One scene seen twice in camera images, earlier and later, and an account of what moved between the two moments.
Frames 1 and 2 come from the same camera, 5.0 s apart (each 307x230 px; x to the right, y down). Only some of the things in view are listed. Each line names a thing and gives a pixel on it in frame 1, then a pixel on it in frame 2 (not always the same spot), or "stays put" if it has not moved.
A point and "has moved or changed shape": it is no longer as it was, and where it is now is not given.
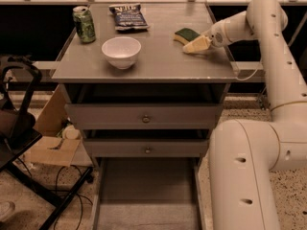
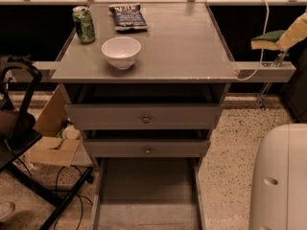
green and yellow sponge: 184,35 has moved or changed shape
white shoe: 7,208 stays put
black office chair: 19,78 stays put
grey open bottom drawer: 149,194 stays put
